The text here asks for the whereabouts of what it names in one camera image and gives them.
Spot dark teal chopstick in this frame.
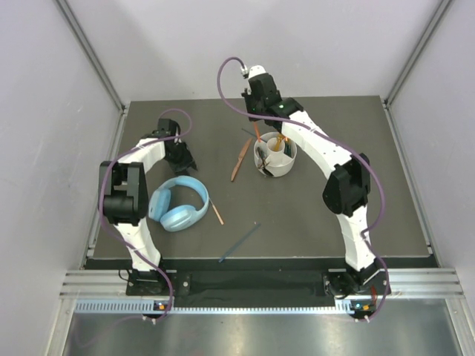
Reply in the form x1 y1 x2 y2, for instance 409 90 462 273
241 128 258 139
218 223 261 263

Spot gold fork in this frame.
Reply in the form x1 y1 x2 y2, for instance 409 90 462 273
272 134 287 152

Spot copper utensil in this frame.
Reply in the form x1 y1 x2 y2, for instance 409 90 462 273
231 138 252 182

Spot white divided round container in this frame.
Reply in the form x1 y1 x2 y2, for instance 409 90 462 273
253 132 297 177

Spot silver copper chopstick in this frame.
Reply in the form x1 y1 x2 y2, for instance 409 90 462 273
209 198 224 225

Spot light blue headphones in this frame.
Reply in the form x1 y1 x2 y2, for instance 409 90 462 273
147 176 210 233

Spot orange chopstick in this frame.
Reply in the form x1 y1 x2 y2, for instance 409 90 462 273
253 122 261 142

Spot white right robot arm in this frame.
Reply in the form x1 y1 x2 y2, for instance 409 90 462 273
242 66 381 297

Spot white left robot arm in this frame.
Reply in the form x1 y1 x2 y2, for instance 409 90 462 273
98 118 209 295

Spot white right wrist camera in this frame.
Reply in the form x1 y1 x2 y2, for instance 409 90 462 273
240 65 266 80

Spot grey slotted cable duct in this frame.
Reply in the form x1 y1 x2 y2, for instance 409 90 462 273
74 299 370 315

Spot aluminium frame rail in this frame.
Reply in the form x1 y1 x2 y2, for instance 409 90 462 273
51 0 129 116

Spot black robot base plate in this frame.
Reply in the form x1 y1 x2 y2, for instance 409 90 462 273
127 258 390 304

